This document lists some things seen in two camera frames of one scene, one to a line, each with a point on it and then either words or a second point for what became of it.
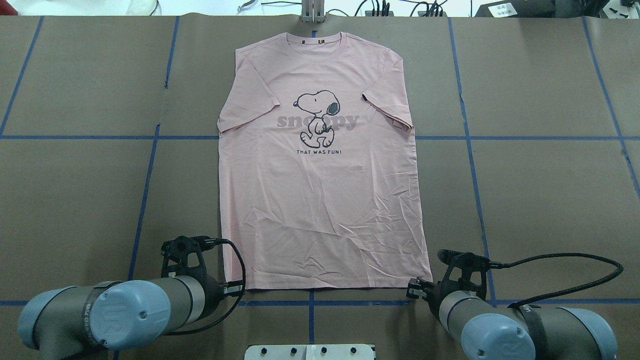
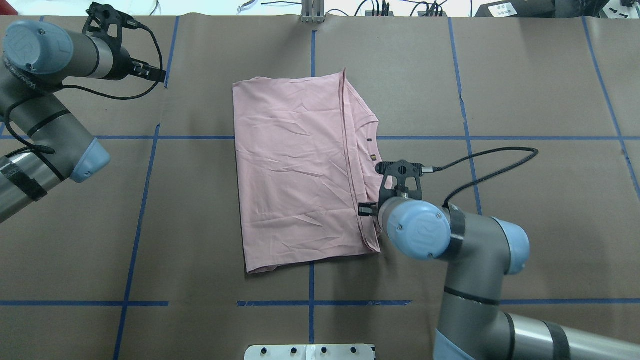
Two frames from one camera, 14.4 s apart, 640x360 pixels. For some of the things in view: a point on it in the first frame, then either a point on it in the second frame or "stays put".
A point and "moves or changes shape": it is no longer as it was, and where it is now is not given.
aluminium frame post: x=312 y=11 stays put
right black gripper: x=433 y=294 -> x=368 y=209
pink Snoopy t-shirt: x=319 y=188 moves or changes shape
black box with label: x=518 y=9 stays put
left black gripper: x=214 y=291 -> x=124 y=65
